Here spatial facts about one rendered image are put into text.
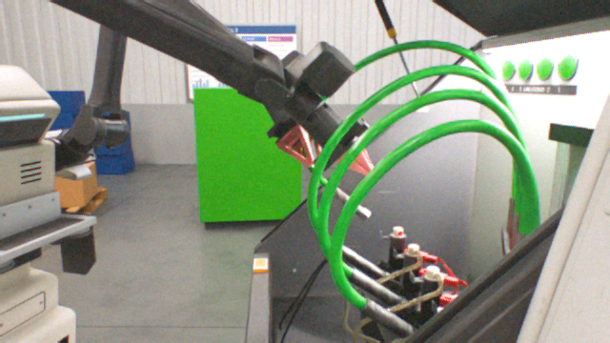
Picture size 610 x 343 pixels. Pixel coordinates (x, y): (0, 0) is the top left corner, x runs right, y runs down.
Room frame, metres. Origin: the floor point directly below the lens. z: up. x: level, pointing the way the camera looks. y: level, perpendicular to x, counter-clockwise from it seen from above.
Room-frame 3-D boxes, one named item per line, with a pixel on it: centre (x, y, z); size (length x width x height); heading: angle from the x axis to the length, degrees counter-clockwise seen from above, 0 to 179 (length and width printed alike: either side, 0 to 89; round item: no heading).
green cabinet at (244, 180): (4.30, 0.57, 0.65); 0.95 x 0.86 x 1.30; 97
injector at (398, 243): (0.70, -0.14, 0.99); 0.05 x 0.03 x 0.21; 95
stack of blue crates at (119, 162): (6.45, 3.32, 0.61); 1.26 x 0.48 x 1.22; 89
